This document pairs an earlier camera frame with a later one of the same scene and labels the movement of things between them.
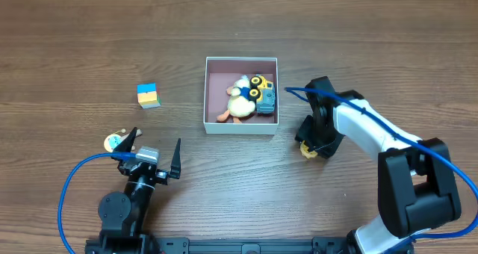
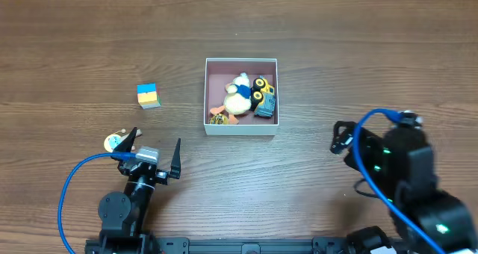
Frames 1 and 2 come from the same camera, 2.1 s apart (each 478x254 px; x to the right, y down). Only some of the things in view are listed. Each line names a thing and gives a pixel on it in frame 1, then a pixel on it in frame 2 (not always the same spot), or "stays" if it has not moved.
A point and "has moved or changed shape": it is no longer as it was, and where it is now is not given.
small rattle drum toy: x=112 y=140 stays
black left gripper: x=146 y=170 stays
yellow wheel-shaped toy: x=304 y=149 -> x=219 y=119
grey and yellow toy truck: x=263 y=90 stays
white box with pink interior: x=220 y=73 stays
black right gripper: x=314 y=141 -> x=344 y=135
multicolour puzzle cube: x=149 y=95 stays
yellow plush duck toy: x=240 y=104 has moved or changed shape
